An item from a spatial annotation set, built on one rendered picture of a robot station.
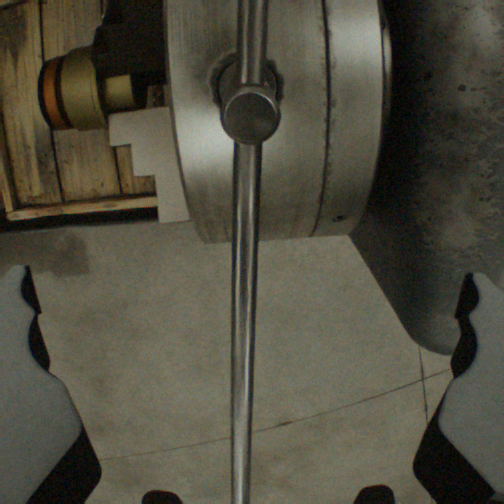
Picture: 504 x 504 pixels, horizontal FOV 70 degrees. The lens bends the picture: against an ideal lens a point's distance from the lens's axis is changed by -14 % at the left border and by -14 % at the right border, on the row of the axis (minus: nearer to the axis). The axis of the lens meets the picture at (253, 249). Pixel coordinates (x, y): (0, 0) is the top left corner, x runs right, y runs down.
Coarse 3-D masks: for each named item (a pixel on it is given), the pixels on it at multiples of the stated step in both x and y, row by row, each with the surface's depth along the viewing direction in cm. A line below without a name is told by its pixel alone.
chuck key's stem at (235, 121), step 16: (224, 96) 16; (240, 96) 14; (256, 96) 14; (272, 96) 14; (224, 112) 14; (240, 112) 14; (256, 112) 14; (272, 112) 14; (224, 128) 15; (240, 128) 14; (256, 128) 14; (272, 128) 14; (256, 144) 15
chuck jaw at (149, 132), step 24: (120, 120) 34; (144, 120) 35; (168, 120) 35; (120, 144) 35; (144, 144) 35; (168, 144) 35; (144, 168) 36; (168, 168) 36; (168, 192) 36; (168, 216) 37
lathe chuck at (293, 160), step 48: (192, 0) 20; (288, 0) 20; (192, 48) 21; (288, 48) 21; (192, 96) 22; (288, 96) 22; (192, 144) 23; (288, 144) 24; (192, 192) 26; (288, 192) 27
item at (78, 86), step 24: (48, 72) 32; (72, 72) 31; (96, 72) 31; (144, 72) 38; (48, 96) 32; (72, 96) 32; (96, 96) 32; (120, 96) 33; (144, 96) 38; (48, 120) 34; (72, 120) 34; (96, 120) 34
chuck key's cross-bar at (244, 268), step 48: (240, 0) 14; (240, 48) 14; (240, 144) 16; (240, 192) 17; (240, 240) 18; (240, 288) 19; (240, 336) 19; (240, 384) 20; (240, 432) 21; (240, 480) 22
